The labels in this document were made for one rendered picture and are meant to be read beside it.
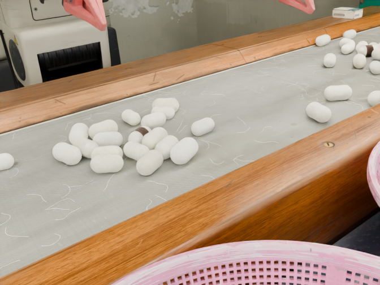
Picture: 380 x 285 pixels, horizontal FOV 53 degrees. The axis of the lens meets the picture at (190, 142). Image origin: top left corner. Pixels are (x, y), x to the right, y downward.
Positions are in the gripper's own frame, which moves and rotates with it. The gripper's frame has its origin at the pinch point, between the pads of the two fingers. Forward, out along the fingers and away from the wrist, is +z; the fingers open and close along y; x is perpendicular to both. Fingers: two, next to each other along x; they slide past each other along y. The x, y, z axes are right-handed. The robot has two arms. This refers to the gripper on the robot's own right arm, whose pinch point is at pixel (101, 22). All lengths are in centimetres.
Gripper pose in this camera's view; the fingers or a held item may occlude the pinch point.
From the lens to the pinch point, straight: 54.7
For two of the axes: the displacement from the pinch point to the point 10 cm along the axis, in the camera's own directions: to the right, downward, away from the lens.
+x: -3.2, 4.7, 8.2
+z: 5.0, 8.2, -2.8
